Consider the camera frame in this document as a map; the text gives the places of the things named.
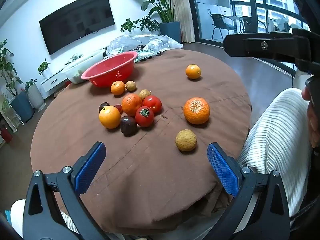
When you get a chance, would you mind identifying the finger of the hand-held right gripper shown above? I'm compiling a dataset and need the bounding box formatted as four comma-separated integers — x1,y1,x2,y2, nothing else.
223,31,298,63

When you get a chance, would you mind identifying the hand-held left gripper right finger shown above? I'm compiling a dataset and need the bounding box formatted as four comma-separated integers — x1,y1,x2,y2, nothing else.
206,142,292,240

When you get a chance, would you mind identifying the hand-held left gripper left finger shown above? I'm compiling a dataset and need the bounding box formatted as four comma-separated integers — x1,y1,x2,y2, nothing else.
22,141,107,240

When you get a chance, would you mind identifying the yellow-orange smooth orange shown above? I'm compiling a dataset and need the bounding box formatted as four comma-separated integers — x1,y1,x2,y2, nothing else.
99,105,121,129

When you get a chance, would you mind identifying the small smooth orange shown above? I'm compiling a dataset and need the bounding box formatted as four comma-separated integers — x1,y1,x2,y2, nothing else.
185,64,202,80
111,80,125,96

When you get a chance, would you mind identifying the large bumpy mandarin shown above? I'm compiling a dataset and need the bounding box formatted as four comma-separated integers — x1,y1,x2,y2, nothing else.
121,94,143,117
184,97,210,125

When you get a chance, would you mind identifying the red tomato with green calyx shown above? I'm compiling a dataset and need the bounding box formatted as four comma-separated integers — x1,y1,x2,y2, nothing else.
135,106,155,128

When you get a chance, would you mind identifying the red plastic colander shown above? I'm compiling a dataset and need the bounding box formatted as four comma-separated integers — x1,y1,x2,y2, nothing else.
81,51,139,88

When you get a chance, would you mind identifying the person's right hand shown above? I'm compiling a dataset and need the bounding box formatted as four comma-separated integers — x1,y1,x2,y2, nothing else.
301,86,320,148

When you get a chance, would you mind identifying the black balcony chair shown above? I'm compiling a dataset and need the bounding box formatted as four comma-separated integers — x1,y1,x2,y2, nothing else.
239,16,259,33
210,13,237,42

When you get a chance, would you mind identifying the person's left leg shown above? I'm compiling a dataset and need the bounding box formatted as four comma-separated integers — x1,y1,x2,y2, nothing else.
10,199,83,240

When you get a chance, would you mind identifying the person's leg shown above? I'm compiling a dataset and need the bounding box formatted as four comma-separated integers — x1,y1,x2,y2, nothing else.
10,199,83,240
237,89,313,227

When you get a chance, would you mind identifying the person's right leg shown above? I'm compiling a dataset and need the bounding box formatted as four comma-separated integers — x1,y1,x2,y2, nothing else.
237,89,313,227

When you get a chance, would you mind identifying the beige curtain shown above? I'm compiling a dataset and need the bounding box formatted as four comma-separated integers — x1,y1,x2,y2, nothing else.
170,0,196,43

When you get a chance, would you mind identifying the tall leafy plant blue pot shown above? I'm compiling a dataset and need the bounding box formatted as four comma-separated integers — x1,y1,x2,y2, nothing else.
123,0,187,43

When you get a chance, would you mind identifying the small red bin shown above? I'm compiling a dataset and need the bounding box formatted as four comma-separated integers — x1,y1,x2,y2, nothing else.
0,127,13,143

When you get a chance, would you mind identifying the plant in tall white pot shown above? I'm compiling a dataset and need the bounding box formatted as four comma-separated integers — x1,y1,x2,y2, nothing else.
24,79,46,110

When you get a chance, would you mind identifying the leafy tree in blue pot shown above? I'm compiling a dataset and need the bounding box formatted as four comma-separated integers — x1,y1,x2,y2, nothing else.
0,39,35,123

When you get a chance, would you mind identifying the white television cabinet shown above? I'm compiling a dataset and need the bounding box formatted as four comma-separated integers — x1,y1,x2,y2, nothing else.
41,47,108,94

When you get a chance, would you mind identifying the white plastic basin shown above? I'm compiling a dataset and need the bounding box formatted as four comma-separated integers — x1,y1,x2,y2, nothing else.
61,54,105,84

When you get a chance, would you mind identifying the bushy small-leaf plant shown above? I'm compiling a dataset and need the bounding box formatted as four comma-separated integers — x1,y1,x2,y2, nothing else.
136,16,160,33

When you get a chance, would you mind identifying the small plant white pot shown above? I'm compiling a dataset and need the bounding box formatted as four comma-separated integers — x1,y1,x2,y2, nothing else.
37,59,52,78
121,18,137,33

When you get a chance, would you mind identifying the clear plastic bag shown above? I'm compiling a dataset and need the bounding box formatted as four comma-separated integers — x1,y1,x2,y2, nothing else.
106,34,184,63

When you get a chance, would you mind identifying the black wall television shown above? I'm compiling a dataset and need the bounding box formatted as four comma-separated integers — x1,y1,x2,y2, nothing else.
39,0,116,56

